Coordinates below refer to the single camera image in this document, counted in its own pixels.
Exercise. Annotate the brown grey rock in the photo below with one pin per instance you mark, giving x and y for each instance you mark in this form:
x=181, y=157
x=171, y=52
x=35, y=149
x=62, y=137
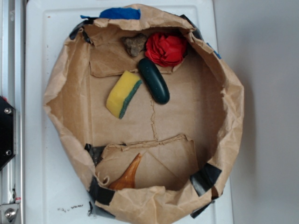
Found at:
x=134, y=45

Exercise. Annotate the brown paper bag tray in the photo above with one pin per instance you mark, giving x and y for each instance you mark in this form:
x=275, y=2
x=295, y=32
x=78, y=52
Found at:
x=188, y=145

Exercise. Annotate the white plastic board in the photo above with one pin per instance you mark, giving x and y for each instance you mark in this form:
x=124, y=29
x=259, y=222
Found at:
x=53, y=192

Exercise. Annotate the dark green toy cucumber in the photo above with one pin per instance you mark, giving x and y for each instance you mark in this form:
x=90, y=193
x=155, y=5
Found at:
x=154, y=80

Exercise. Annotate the yellow and green sponge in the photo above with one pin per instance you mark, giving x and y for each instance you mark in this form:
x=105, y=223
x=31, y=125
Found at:
x=122, y=93

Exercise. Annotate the aluminium frame rail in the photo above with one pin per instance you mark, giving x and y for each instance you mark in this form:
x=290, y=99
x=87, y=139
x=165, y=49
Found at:
x=12, y=78

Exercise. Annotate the red crumpled paper ball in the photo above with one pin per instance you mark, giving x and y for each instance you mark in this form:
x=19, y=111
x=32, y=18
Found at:
x=166, y=49

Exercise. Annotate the blue cloth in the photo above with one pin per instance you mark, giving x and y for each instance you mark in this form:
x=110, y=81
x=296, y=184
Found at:
x=120, y=13

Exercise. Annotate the orange glazed gourd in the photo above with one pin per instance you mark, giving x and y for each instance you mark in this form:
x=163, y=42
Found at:
x=127, y=180

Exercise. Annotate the black mounting plate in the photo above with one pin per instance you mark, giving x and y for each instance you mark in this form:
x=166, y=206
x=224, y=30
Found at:
x=7, y=132

